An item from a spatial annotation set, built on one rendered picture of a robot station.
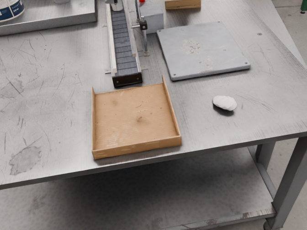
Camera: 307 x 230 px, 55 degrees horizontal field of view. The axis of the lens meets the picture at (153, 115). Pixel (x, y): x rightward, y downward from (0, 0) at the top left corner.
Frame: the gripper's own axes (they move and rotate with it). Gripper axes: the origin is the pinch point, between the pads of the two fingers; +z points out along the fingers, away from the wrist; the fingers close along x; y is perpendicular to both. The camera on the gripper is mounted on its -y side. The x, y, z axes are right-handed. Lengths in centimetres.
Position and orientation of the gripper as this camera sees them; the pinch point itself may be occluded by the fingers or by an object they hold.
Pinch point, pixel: (116, 2)
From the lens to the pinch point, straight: 148.5
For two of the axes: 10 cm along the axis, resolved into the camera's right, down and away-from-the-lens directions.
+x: 1.7, 9.5, -2.7
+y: -9.9, 1.6, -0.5
